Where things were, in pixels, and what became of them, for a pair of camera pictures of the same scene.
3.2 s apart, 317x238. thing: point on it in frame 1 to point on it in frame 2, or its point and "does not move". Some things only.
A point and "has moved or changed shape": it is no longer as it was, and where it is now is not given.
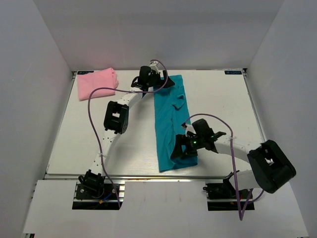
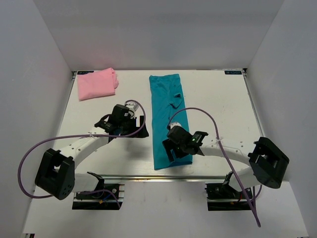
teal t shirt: [171, 112] has moved or changed shape
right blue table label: [233, 72] does not move
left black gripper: [161, 82] to [133, 120]
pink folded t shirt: [105, 78] does not move
